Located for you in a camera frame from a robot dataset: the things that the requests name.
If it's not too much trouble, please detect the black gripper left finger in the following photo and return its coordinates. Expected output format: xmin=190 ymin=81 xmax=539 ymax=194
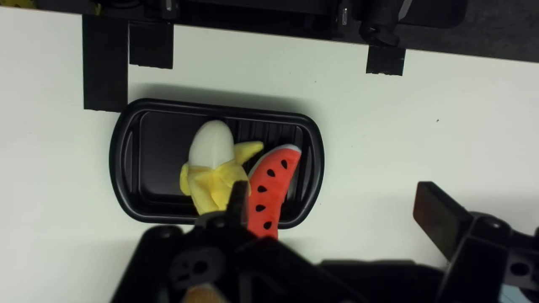
xmin=109 ymin=182 xmax=360 ymax=303

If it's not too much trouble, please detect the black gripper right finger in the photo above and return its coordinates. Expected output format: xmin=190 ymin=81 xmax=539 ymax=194
xmin=413 ymin=182 xmax=539 ymax=303

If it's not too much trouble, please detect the plush peeled banana toy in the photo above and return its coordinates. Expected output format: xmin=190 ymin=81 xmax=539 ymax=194
xmin=178 ymin=120 xmax=264 ymax=216

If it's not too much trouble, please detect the plush watermelon slice toy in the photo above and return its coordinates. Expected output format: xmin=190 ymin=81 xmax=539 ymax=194
xmin=246 ymin=145 xmax=301 ymax=238

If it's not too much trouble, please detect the black plastic tray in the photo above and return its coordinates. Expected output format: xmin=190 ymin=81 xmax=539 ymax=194
xmin=109 ymin=98 xmax=325 ymax=229

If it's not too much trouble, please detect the black tape strip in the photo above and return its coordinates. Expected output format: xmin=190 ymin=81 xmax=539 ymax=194
xmin=130 ymin=22 xmax=173 ymax=69
xmin=82 ymin=16 xmax=128 ymax=112
xmin=365 ymin=46 xmax=406 ymax=76

